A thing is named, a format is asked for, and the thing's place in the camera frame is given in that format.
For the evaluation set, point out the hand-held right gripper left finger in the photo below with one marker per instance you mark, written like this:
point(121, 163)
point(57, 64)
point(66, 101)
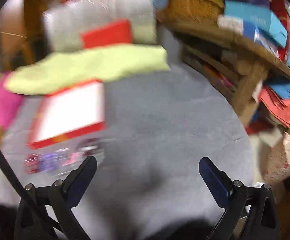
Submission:
point(78, 182)

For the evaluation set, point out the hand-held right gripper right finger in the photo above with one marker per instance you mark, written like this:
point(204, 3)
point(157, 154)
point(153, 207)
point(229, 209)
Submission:
point(213, 182)

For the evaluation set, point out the red box with white inside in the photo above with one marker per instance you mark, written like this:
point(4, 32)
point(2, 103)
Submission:
point(69, 112)

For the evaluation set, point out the printed shopping bag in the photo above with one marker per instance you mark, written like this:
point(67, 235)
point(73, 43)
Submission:
point(282, 160)

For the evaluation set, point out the wooden shelf unit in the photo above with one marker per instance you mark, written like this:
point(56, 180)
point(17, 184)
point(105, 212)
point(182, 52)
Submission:
point(247, 87)

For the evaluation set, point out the magenta pillow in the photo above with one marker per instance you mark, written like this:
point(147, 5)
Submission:
point(2, 105)

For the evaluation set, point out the light green blanket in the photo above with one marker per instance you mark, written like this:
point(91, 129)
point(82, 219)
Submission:
point(89, 67)

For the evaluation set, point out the red cushion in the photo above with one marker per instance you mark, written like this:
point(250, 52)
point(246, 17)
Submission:
point(107, 33)

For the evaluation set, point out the light blue box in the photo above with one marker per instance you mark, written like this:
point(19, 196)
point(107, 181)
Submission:
point(257, 20)

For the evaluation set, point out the wicker basket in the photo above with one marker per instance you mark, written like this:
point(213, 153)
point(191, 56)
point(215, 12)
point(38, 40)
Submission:
point(190, 7)

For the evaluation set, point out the silver foil insulation sheet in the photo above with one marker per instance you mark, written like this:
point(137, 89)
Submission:
point(109, 7)

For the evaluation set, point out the red paper bag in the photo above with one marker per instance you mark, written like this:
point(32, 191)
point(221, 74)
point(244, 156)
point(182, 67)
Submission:
point(281, 17)

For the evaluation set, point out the wooden cabinet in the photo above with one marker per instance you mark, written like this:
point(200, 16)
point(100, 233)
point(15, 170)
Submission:
point(32, 7)

